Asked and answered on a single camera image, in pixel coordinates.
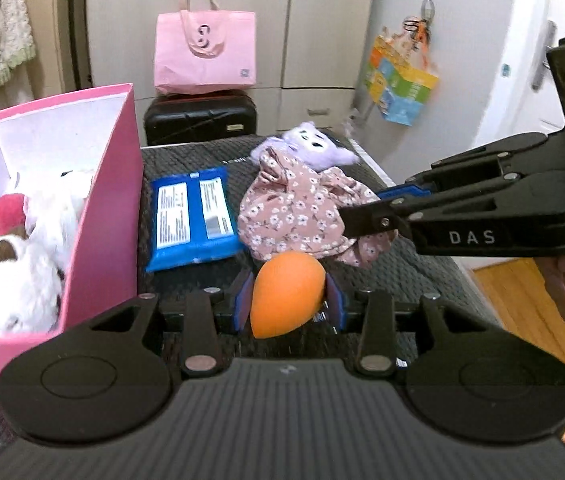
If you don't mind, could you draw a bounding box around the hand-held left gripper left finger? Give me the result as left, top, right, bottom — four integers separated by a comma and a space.
70, 270, 256, 378

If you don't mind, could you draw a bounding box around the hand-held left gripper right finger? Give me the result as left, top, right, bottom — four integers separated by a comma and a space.
323, 274, 506, 380

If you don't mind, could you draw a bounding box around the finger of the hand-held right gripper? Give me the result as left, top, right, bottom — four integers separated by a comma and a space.
377, 132, 551, 202
339, 172, 518, 239

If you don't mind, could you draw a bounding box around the orange makeup sponge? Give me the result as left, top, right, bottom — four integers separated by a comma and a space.
249, 251, 327, 339

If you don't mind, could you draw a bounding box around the pink floral cloth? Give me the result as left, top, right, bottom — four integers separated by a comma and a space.
237, 147, 392, 267

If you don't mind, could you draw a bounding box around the pink cardboard box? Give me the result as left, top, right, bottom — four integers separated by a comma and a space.
0, 83, 144, 402

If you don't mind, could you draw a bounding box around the white plush dog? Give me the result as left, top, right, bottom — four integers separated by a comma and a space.
0, 232, 66, 333

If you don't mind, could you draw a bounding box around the pink powder puff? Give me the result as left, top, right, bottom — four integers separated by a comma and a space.
0, 192, 28, 236

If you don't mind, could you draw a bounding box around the purple plush toy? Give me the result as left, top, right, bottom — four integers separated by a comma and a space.
252, 121, 361, 167

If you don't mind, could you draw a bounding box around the colourful paper gift bag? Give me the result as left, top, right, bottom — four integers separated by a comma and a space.
365, 20, 439, 127

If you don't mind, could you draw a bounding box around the blue wet wipes packet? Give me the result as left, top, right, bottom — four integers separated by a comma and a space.
145, 166, 243, 273

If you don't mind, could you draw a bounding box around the white door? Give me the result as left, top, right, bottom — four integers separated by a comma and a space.
473, 0, 565, 146

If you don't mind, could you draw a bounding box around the beige wardrobe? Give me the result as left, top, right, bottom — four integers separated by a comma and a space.
85, 0, 378, 136

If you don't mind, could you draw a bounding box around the black suitcase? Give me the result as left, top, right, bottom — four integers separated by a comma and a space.
143, 89, 257, 147

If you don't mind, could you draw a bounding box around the pink tote bag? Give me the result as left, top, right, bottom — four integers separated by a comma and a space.
154, 0, 257, 96

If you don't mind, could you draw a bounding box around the beige cabinet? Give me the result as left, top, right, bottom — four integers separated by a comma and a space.
17, 0, 88, 98

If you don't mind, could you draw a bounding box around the silver door handle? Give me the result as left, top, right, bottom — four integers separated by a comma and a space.
533, 20, 558, 91

